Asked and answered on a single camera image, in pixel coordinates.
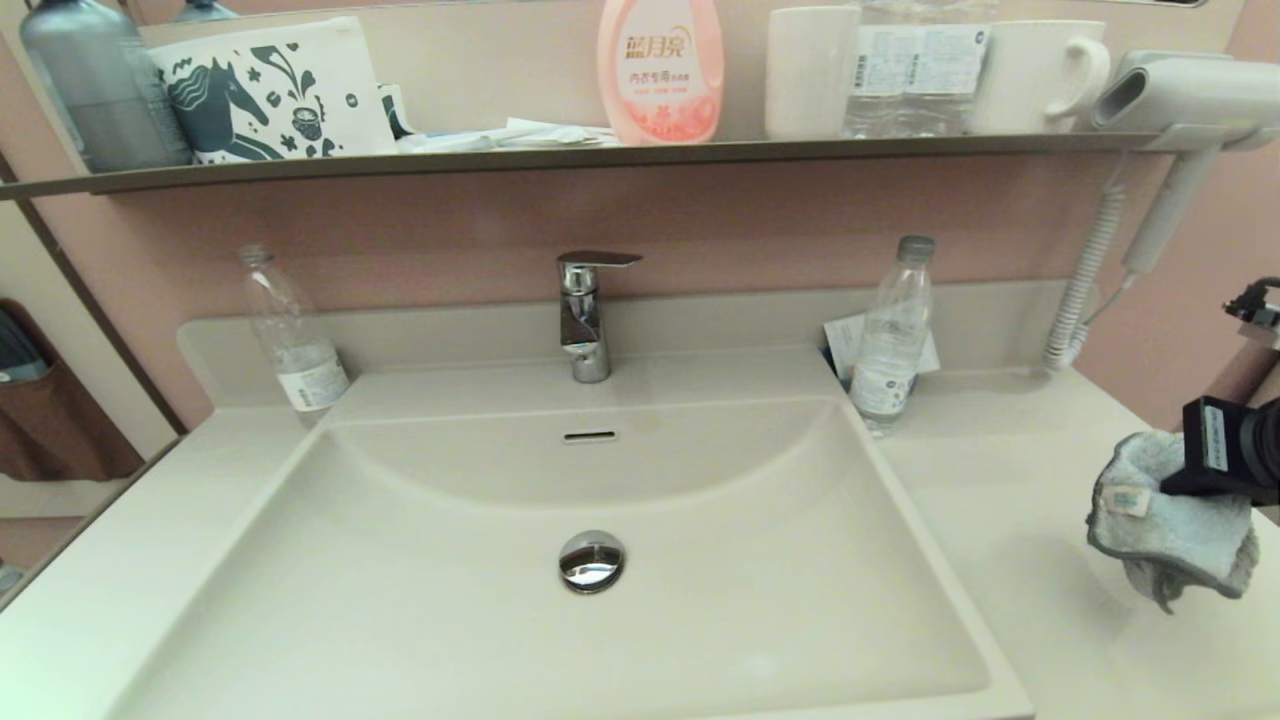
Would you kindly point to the chrome faucet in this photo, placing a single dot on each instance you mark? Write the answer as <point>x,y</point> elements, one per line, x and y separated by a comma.
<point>585,318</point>

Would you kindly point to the dark grey pocketed item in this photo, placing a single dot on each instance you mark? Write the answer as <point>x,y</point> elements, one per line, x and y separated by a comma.
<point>20,350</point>

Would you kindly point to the chrome drain stopper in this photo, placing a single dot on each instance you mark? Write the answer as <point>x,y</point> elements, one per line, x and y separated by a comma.
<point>591,560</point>

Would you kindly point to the pink detergent bottle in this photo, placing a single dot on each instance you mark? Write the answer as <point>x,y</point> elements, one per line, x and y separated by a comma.
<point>660,78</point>

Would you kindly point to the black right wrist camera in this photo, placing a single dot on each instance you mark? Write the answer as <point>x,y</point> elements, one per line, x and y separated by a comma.
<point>1258,305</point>

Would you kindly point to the grey hair dryer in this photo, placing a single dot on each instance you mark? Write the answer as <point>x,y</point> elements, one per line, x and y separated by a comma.
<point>1190,95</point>

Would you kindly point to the grey wall shelf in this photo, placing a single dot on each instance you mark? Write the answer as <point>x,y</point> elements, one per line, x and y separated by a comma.
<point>700,153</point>

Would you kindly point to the small printed white item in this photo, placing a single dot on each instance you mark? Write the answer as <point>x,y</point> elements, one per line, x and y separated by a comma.
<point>398,110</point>

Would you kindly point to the grey fluffy cleaning cloth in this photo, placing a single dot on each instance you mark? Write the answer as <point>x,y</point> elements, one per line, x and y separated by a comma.
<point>1170,520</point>

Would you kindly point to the white horse print pouch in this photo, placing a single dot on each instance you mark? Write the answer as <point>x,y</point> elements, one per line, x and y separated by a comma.
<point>270,95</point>

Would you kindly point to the beige sink basin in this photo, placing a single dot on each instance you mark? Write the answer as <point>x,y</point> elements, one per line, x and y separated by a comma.
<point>450,600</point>

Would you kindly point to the grey translucent bottle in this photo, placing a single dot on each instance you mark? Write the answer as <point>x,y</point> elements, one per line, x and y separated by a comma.
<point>100,90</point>

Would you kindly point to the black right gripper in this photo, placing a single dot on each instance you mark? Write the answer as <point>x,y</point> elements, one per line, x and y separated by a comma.
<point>1225,450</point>

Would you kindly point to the clear bottle with grey cap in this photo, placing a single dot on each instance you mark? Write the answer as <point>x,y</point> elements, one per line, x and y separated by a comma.
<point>890,338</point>

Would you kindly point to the clear bottle without cap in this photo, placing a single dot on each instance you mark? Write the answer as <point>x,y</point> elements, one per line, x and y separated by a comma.
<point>295,348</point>

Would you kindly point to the white paper sachets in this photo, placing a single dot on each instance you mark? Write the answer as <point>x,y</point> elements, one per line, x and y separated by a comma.
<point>530,135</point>

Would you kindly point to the paper packet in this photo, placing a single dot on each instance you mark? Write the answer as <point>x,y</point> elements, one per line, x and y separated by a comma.
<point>842,340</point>

